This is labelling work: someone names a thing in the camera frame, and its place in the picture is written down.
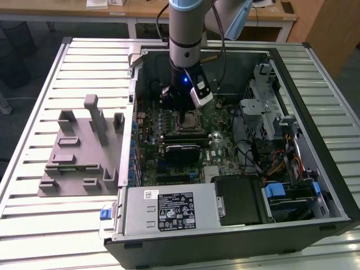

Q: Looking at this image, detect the silver CPU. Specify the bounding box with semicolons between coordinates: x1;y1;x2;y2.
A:
185;112;199;131

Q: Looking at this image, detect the black graphics card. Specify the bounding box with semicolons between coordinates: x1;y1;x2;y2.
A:
163;143;202;164

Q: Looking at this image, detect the metal drive cage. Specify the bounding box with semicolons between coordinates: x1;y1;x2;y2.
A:
239;63;286;141

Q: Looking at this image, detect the silver chipset heatsink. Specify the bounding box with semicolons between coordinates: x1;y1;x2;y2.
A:
204;165;221;178

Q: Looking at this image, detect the wooden desk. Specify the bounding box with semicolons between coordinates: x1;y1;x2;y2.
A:
84;0;300;43

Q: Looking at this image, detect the black expansion slot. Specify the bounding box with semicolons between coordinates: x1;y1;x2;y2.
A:
156;174;190;183

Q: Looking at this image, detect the green motherboard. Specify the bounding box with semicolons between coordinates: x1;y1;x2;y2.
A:
132;94;245;188

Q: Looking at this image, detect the grey parts rack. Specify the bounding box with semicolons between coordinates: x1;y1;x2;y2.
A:
36;94;126;197

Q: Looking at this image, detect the silver power supply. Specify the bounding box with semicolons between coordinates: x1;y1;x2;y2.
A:
111;184;226;236

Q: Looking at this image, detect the hard disk in blue carrier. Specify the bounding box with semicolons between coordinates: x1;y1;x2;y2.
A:
261;182;320;222

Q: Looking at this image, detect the black PC case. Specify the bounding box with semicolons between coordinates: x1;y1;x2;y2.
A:
98;42;360;270

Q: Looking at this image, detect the wooden cabinet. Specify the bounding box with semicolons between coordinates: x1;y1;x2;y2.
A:
288;0;360;78

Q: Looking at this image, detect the dark office chair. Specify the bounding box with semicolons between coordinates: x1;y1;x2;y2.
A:
0;21;37;89

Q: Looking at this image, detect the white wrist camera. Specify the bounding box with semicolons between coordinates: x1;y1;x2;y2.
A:
190;73;214;110

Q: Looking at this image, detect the black cable gold connector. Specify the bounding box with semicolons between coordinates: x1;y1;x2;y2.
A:
200;4;227;63

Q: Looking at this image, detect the grey plastic bracket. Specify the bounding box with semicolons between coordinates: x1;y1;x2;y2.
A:
274;116;296;133

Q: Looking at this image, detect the orange wire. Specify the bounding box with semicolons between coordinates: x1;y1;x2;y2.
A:
292;157;306;181

